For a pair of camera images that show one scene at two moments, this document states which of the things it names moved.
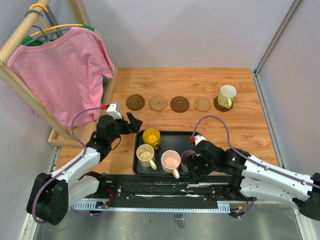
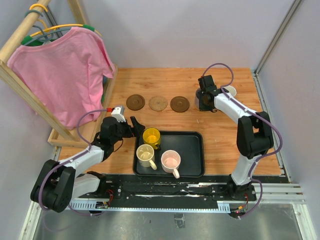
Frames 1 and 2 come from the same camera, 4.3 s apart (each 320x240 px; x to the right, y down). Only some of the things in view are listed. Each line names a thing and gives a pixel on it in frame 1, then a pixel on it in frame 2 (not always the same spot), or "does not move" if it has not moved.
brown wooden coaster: [135, 102] does not move
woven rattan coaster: [158, 103] does not move
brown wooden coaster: [179, 104] does not move
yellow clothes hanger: [53, 28] does not move
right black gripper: [193, 161] -> [202, 107]
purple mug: [185, 153] -> [197, 98]
